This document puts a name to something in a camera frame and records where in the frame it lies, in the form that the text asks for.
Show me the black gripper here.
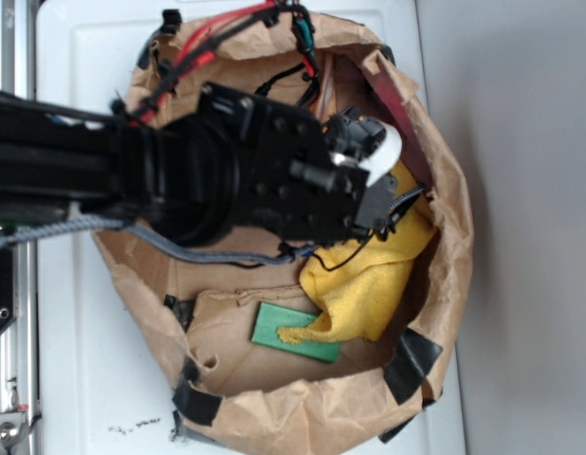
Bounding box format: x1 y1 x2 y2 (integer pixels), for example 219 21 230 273
196 82 425 242

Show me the orange spiral sea shell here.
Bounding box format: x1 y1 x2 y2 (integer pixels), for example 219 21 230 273
313 53 334 122

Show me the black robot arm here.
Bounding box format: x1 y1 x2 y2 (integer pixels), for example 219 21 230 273
0 83 423 247

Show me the yellow microfiber cloth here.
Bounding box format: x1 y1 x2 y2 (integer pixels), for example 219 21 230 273
277 163 437 344

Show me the green rectangular block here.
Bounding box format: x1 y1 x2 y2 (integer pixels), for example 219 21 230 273
250 301 340 363

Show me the brown paper bag bin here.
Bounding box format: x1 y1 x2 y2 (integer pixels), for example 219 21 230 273
95 14 474 454

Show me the grey braided cable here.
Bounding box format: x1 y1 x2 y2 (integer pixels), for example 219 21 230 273
0 215 318 265

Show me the red and black cable bundle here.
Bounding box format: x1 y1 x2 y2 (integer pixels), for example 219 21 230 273
110 0 322 127

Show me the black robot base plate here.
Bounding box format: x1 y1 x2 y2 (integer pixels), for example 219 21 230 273
0 246 16 336

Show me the aluminium frame rail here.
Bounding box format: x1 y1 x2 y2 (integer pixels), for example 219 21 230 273
0 1 42 454

